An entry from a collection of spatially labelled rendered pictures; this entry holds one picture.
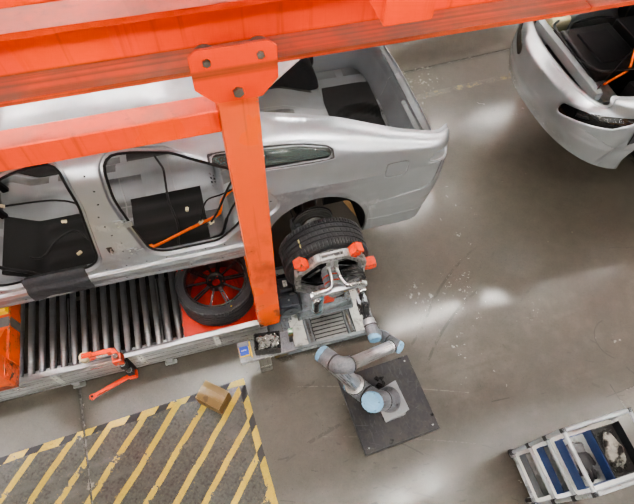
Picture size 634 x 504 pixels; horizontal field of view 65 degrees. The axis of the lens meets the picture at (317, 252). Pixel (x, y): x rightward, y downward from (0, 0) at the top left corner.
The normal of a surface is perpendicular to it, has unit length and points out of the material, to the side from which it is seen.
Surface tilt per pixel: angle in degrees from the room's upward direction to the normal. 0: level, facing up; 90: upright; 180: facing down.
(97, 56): 90
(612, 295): 0
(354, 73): 0
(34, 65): 90
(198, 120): 90
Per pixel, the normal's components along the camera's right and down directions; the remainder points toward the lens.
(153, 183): 0.22, 0.32
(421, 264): 0.03, -0.51
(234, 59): 0.27, 0.83
